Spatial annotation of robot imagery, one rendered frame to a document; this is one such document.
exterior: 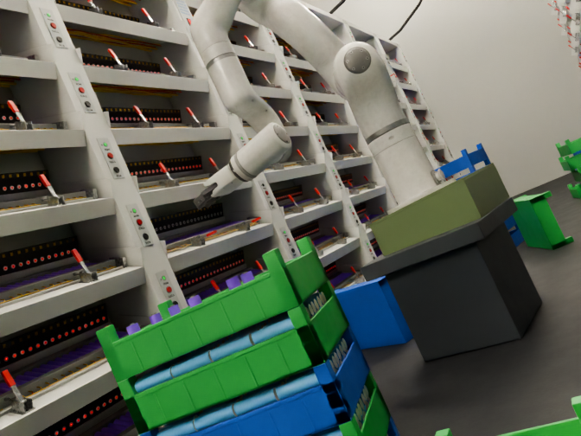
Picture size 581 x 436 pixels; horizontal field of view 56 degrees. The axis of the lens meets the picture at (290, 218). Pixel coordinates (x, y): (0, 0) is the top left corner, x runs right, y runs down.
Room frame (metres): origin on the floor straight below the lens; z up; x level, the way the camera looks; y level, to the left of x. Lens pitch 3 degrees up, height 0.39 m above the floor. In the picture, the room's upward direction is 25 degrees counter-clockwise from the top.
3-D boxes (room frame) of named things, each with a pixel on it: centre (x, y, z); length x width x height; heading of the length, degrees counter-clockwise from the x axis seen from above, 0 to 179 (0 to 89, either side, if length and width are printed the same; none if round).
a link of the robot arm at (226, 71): (1.46, -0.02, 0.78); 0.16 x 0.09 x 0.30; 151
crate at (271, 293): (0.84, 0.15, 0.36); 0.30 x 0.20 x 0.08; 75
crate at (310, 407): (0.84, 0.15, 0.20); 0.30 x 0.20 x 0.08; 75
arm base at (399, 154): (1.40, -0.32, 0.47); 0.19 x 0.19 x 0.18
